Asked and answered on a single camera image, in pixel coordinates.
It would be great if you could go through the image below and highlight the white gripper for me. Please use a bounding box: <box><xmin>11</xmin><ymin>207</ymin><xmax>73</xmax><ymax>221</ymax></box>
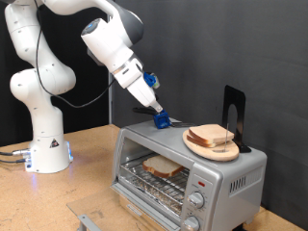
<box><xmin>126</xmin><ymin>74</ymin><xmax>164</xmax><ymax>114</ymax></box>

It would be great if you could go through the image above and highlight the metal spatula with blue block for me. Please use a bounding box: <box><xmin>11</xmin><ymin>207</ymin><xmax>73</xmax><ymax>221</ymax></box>
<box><xmin>132</xmin><ymin>106</ymin><xmax>197</xmax><ymax>130</ymax></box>

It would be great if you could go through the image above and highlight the white bread slice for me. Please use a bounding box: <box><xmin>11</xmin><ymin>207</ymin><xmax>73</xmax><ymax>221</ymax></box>
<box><xmin>188</xmin><ymin>123</ymin><xmax>236</xmax><ymax>145</ymax></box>
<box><xmin>186</xmin><ymin>134</ymin><xmax>222</xmax><ymax>149</ymax></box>
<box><xmin>141</xmin><ymin>154</ymin><xmax>186</xmax><ymax>179</ymax></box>

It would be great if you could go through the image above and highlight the glass oven door with handle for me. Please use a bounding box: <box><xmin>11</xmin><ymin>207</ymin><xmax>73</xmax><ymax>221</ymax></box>
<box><xmin>66</xmin><ymin>185</ymin><xmax>181</xmax><ymax>231</ymax></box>

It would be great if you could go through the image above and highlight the silver toaster oven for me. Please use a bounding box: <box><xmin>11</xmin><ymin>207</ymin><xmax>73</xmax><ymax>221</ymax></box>
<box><xmin>110</xmin><ymin>115</ymin><xmax>268</xmax><ymax>231</ymax></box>

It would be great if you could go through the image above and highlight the silver oven knob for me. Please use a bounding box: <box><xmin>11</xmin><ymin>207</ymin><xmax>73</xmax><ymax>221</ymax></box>
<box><xmin>187</xmin><ymin>192</ymin><xmax>206</xmax><ymax>210</ymax></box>
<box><xmin>182</xmin><ymin>215</ymin><xmax>201</xmax><ymax>231</ymax></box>

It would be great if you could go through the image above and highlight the vertical metal pole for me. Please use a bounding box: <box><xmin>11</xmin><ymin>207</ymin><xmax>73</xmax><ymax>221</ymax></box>
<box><xmin>108</xmin><ymin>81</ymin><xmax>115</xmax><ymax>125</ymax></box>

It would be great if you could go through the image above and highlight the round wooden board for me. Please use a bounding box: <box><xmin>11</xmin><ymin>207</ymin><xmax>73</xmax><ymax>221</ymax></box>
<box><xmin>182</xmin><ymin>129</ymin><xmax>241</xmax><ymax>163</ymax></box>

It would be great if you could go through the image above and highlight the thin metal pin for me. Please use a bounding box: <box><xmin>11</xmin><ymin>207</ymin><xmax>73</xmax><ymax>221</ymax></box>
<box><xmin>223</xmin><ymin>122</ymin><xmax>230</xmax><ymax>153</ymax></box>

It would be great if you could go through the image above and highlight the black metal bookend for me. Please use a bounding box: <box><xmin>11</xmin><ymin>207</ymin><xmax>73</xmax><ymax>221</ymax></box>
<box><xmin>221</xmin><ymin>85</ymin><xmax>252</xmax><ymax>154</ymax></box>

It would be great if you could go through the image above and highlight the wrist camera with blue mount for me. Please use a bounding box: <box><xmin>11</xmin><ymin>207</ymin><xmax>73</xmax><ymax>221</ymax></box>
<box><xmin>142</xmin><ymin>71</ymin><xmax>161</xmax><ymax>90</ymax></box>

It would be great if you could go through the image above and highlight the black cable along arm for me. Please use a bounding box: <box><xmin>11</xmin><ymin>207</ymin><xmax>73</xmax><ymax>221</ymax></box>
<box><xmin>35</xmin><ymin>6</ymin><xmax>116</xmax><ymax>110</ymax></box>

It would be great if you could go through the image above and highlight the black base cable silver plug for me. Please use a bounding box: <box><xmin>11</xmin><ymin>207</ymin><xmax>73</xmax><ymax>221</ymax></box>
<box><xmin>0</xmin><ymin>148</ymin><xmax>32</xmax><ymax>157</ymax></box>

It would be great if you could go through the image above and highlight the thin black base cable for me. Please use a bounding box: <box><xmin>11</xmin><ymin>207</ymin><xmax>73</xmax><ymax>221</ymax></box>
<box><xmin>0</xmin><ymin>158</ymin><xmax>29</xmax><ymax>165</ymax></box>

